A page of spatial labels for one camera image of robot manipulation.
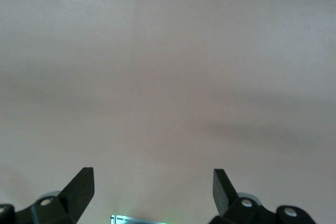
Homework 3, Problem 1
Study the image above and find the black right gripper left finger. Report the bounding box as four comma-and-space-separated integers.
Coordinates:
0, 167, 95, 224

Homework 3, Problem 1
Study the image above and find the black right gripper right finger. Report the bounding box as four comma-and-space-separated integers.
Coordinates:
209, 168, 316, 224

